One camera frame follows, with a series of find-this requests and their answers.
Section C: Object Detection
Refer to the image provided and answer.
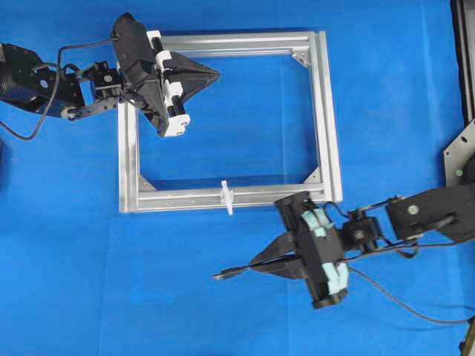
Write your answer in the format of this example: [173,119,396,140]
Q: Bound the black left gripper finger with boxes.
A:
[163,51,219,76]
[166,68,220,104]

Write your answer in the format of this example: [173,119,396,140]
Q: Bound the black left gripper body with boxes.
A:
[111,13,190,137]

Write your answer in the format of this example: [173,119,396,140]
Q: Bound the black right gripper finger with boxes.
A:
[251,257,307,280]
[250,232,299,264]

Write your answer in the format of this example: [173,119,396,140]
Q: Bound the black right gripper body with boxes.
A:
[275,191,350,309]

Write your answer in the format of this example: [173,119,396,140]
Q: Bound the black USB cable wire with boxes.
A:
[213,255,475,324]

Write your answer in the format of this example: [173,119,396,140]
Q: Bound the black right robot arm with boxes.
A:
[249,183,474,309]

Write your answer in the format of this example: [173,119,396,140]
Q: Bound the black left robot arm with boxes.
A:
[1,13,220,137]

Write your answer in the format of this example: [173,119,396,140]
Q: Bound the white zip tie loop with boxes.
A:
[220,180,234,216]

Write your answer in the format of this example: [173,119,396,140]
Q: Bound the blue table mat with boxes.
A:
[1,1,474,355]

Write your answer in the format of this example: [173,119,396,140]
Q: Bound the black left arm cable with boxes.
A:
[0,35,119,141]

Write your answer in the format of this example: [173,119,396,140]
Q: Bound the silver aluminum extrusion frame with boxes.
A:
[117,30,344,214]

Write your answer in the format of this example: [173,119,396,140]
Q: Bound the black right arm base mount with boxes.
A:
[442,120,474,187]

